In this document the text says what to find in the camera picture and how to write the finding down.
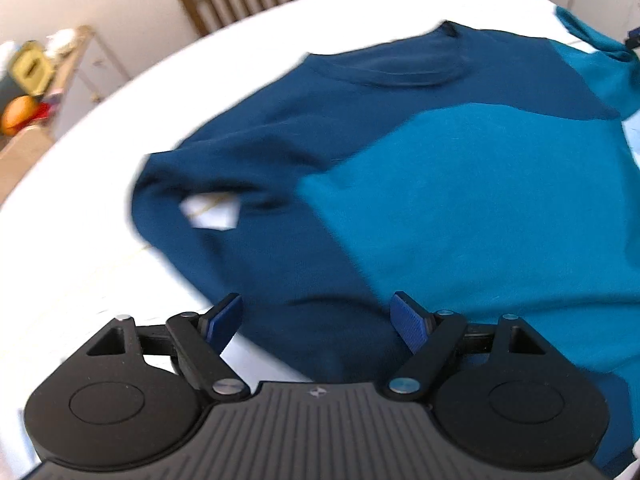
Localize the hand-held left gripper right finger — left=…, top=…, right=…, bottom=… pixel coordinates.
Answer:
left=386, top=291, right=551, bottom=402

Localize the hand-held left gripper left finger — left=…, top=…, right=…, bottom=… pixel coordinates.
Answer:
left=87, top=292, right=251, bottom=402

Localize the two-tone blue sweater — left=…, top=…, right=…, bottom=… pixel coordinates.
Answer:
left=130, top=7, right=640, bottom=478

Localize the white blue printed table mat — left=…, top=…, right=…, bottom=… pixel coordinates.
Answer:
left=0, top=110, right=640, bottom=480

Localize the beige sideboard cabinet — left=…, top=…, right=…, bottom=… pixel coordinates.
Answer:
left=0, top=25, right=131, bottom=196

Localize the orange fruit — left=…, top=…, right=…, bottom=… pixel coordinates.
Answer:
left=1, top=96, right=39, bottom=136

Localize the yellow toaster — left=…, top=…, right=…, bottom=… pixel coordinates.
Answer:
left=10, top=40, right=56, bottom=97

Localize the white plastic bag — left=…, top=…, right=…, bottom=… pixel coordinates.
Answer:
left=47, top=27, right=81, bottom=54

